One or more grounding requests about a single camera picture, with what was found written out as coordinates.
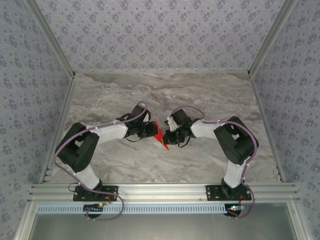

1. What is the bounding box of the thin black left gripper cable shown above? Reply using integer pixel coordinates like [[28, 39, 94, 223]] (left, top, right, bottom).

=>
[[116, 112, 152, 143]]

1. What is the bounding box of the aluminium side rail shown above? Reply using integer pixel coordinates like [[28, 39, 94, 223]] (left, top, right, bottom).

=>
[[248, 72, 287, 183], [38, 74, 77, 185]]

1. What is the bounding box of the thin aluminium table edge strip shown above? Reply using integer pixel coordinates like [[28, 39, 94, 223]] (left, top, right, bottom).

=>
[[74, 70, 251, 75]]

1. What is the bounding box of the aluminium mounting beam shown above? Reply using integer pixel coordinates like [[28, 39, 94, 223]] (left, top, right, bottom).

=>
[[27, 183, 301, 203]]

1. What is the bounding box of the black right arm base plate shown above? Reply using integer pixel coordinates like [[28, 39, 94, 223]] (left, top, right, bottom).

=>
[[205, 184, 252, 202]]

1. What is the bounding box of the grey metal sheet panel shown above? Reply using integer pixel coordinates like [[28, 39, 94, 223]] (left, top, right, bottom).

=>
[[32, 214, 298, 240]]

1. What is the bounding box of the slotted grey cable duct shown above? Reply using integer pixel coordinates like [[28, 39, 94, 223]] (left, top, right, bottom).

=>
[[36, 203, 232, 215]]

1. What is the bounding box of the white right camera mount bracket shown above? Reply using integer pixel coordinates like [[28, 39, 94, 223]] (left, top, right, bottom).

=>
[[164, 116, 177, 133]]

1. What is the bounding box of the thin black right gripper cable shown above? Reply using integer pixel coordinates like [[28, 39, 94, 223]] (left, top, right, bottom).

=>
[[176, 138, 192, 149]]

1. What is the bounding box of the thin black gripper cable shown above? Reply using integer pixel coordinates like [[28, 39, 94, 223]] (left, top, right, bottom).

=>
[[116, 112, 152, 143], [176, 138, 192, 149]]

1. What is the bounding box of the small black controller board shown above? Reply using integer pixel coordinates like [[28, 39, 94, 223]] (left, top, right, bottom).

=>
[[226, 204, 247, 216], [83, 203, 105, 213]]

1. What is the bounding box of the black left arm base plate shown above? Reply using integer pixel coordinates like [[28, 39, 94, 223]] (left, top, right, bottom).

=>
[[72, 184, 119, 202]]

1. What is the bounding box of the aluminium corner post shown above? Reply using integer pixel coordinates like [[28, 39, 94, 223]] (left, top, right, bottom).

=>
[[247, 0, 300, 76], [24, 0, 77, 80]]

